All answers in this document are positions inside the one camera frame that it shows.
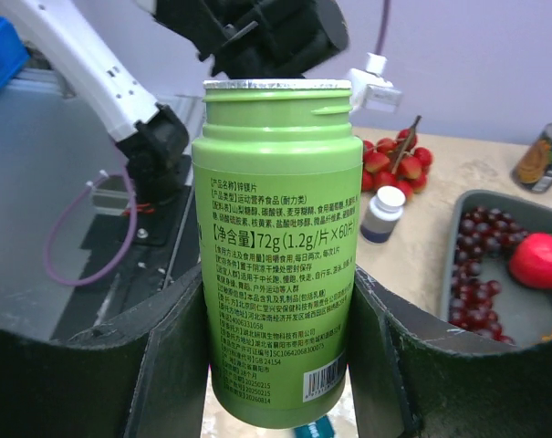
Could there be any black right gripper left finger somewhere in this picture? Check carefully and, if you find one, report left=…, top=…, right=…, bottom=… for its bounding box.
left=0, top=267, right=209, bottom=437

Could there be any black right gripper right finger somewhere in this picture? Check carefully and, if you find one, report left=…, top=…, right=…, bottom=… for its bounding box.
left=349, top=268, right=552, bottom=437

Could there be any green pill bottle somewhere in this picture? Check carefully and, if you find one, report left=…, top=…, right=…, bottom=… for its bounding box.
left=193, top=79, right=362, bottom=429

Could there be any teal five-day pill organizer strip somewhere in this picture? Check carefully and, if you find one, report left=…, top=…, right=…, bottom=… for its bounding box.
left=294, top=416, right=336, bottom=438

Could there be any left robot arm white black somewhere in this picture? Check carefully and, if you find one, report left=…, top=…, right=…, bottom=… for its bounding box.
left=0, top=1, right=349, bottom=203

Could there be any grey plastic fruit tray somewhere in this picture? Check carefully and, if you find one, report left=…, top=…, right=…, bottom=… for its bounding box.
left=440, top=190, right=552, bottom=346

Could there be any dark purple grape bunch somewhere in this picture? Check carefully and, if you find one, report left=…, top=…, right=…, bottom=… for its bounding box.
left=447, top=205, right=529, bottom=345

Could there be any white-capped dark pill bottle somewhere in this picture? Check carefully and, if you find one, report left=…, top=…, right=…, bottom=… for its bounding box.
left=360, top=186, right=406, bottom=244

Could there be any red apple front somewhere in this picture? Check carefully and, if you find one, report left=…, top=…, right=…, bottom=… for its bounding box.
left=508, top=233, right=552, bottom=290

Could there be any red cherry tomato bunch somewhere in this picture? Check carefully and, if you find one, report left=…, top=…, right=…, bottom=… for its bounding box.
left=361, top=115, right=433, bottom=203

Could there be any tin can yellow label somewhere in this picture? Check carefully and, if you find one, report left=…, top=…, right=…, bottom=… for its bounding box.
left=510, top=123, right=552, bottom=193

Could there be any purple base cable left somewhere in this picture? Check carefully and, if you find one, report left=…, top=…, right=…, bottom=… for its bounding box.
left=44, top=171, right=139, bottom=287

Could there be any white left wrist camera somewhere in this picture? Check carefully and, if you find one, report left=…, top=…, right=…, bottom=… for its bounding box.
left=346, top=52, right=402, bottom=113

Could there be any aluminium frame rail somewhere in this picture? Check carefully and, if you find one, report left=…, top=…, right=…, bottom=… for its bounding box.
left=13, top=68, right=77, bottom=99

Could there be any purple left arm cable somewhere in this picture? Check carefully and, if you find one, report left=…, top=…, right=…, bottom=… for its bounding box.
left=374, top=0, right=392, bottom=56

